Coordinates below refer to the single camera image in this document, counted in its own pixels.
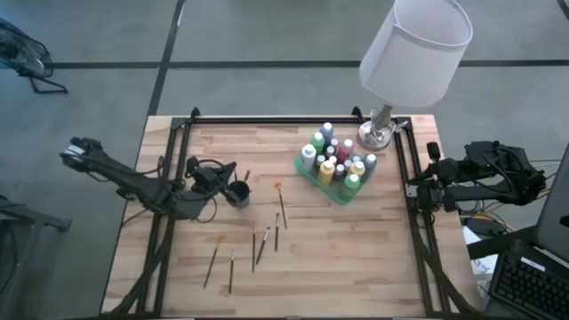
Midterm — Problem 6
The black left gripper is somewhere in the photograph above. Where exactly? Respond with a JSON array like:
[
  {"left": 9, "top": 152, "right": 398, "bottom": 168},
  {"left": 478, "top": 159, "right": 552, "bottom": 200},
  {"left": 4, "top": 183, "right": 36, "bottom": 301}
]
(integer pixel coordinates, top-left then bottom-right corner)
[{"left": 184, "top": 155, "right": 244, "bottom": 206}]

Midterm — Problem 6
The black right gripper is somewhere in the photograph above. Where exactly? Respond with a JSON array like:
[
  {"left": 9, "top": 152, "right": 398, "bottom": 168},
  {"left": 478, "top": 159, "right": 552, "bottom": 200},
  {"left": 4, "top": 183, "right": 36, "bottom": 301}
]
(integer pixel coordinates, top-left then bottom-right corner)
[{"left": 406, "top": 140, "right": 461, "bottom": 213}]

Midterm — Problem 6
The dark green cup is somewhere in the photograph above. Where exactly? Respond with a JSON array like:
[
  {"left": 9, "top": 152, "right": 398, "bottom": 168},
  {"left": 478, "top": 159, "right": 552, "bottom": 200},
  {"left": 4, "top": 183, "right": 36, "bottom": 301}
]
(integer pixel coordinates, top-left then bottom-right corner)
[{"left": 228, "top": 179, "right": 252, "bottom": 210}]

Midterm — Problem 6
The light green labelled paint bottle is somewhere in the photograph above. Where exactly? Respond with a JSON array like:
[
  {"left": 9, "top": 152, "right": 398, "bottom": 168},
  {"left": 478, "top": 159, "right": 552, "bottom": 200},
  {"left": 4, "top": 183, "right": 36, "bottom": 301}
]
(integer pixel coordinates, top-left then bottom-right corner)
[{"left": 340, "top": 172, "right": 362, "bottom": 201}]

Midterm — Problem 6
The large pink paint bottle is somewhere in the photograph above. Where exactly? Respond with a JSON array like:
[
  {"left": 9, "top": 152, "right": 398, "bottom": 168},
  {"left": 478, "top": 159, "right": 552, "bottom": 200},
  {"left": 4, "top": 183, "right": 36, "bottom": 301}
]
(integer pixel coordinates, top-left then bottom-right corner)
[{"left": 336, "top": 138, "right": 357, "bottom": 164}]

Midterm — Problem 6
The large white paint bottle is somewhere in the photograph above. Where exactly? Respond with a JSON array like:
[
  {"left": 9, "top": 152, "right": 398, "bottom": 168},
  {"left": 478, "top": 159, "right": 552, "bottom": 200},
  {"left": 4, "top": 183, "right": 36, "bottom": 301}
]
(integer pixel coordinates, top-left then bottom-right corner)
[{"left": 301, "top": 143, "right": 317, "bottom": 173}]

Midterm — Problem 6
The large bright yellow paint bottle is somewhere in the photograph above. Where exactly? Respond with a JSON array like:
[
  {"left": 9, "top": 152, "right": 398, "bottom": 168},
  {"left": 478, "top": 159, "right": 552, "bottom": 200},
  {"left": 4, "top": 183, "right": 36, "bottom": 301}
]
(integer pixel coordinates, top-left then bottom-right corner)
[{"left": 317, "top": 159, "right": 337, "bottom": 188}]

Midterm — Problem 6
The large green paint bottle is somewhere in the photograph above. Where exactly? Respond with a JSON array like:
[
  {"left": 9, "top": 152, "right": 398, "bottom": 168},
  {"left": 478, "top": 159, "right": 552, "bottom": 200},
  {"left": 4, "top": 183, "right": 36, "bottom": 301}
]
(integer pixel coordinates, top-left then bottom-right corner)
[{"left": 309, "top": 132, "right": 326, "bottom": 155}]

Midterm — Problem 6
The orange bristle paintbrush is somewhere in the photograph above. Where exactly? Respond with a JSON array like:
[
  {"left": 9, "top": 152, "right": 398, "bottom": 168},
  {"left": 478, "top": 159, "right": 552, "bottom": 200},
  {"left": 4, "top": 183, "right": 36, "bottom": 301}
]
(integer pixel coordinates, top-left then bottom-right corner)
[{"left": 274, "top": 180, "right": 288, "bottom": 230}]

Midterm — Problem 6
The dark box on floor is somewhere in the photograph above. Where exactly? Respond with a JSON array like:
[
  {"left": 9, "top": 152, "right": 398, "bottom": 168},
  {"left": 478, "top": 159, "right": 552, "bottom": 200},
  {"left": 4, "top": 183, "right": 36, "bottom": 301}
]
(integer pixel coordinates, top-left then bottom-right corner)
[{"left": 464, "top": 215, "right": 508, "bottom": 237}]

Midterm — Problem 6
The green translucent plastic bin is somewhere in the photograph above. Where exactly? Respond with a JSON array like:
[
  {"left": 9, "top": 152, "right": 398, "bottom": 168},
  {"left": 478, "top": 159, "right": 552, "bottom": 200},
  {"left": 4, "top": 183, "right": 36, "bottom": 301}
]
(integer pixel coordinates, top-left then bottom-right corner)
[{"left": 293, "top": 153, "right": 377, "bottom": 208}]

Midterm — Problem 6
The black desk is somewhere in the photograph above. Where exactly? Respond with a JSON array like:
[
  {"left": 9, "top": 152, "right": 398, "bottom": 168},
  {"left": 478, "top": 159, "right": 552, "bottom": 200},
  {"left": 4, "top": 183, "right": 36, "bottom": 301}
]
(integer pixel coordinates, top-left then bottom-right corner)
[{"left": 466, "top": 225, "right": 569, "bottom": 320}]

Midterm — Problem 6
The white printed paper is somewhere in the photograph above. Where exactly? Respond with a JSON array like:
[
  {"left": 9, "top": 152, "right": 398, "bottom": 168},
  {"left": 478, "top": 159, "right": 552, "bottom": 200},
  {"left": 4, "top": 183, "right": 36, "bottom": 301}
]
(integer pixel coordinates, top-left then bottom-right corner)
[{"left": 461, "top": 225, "right": 499, "bottom": 294}]

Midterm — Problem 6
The white shade chrome table lamp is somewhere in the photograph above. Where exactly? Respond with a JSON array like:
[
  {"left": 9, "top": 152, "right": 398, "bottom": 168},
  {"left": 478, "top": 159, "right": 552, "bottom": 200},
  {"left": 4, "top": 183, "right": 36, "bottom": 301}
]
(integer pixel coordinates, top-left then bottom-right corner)
[{"left": 357, "top": 0, "right": 475, "bottom": 152}]

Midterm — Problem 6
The grey laptop screen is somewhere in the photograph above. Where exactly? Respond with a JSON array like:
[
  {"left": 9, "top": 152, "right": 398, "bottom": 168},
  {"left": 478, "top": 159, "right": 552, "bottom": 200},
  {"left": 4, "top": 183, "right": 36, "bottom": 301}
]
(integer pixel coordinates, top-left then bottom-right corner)
[{"left": 532, "top": 144, "right": 569, "bottom": 263}]

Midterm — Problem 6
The black keyboard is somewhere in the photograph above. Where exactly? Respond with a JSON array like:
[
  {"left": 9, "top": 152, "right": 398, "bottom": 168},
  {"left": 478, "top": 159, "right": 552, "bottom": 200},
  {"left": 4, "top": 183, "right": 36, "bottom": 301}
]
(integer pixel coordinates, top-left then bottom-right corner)
[{"left": 488, "top": 248, "right": 569, "bottom": 320}]

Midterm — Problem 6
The grey side table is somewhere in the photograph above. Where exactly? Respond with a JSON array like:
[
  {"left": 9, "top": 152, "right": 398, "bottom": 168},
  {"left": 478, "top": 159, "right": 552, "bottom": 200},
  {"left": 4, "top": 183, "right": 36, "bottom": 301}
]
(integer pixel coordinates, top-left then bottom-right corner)
[{"left": 0, "top": 195, "right": 72, "bottom": 320}]

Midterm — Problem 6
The black floor fan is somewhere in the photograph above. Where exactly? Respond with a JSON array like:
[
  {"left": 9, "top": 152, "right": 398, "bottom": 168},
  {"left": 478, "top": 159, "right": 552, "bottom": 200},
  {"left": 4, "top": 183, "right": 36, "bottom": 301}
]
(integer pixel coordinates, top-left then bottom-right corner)
[{"left": 0, "top": 17, "right": 70, "bottom": 95}]

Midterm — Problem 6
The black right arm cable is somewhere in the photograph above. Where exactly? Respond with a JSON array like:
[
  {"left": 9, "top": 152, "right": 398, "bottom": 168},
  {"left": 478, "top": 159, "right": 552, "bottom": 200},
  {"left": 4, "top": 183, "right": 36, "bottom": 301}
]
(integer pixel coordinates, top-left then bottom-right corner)
[{"left": 415, "top": 195, "right": 450, "bottom": 230}]

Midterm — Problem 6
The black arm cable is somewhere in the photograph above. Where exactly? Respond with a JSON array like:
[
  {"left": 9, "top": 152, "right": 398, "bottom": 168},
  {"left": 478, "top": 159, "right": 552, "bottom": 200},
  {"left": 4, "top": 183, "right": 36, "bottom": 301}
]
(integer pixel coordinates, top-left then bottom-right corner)
[
  {"left": 157, "top": 157, "right": 232, "bottom": 224},
  {"left": 415, "top": 195, "right": 450, "bottom": 230}
]

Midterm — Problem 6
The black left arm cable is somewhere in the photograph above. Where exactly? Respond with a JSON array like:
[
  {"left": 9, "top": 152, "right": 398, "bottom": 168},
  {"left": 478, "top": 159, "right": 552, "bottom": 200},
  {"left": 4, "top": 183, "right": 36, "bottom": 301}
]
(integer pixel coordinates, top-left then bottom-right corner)
[{"left": 157, "top": 157, "right": 232, "bottom": 224}]

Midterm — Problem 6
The black handle silver ferrule paintbrush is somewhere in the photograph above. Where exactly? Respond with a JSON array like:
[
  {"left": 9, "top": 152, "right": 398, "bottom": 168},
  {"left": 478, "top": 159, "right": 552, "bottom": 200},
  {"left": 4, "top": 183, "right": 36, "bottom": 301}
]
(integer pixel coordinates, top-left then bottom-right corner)
[{"left": 258, "top": 226, "right": 272, "bottom": 267}]

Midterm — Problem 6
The yellow floor cable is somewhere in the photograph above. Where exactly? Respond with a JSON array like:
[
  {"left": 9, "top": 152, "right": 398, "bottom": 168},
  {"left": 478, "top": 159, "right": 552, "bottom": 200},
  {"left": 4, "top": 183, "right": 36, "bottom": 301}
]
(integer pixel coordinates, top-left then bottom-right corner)
[{"left": 482, "top": 188, "right": 552, "bottom": 219}]

